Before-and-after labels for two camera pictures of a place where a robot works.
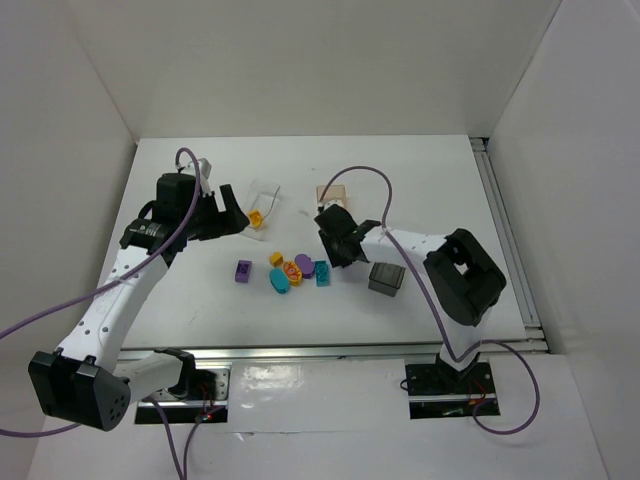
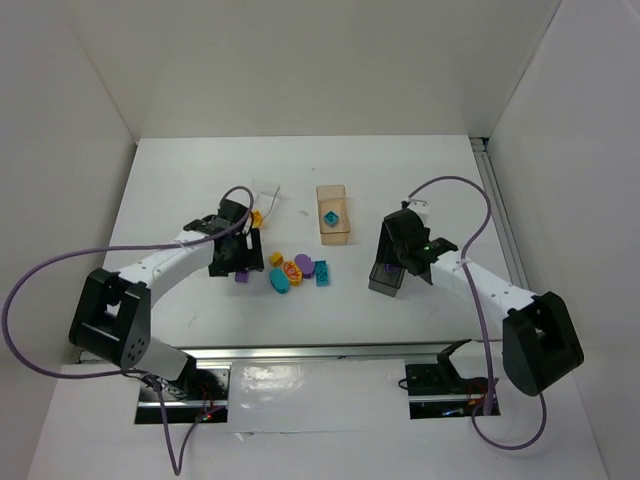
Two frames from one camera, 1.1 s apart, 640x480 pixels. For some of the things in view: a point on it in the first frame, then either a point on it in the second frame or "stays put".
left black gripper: [214, 216] to [245, 260]
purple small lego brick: [242, 271] stays put
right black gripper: [338, 238] to [393, 251]
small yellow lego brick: [276, 259] stays put
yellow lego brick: [255, 218] stays put
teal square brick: [322, 273] stays put
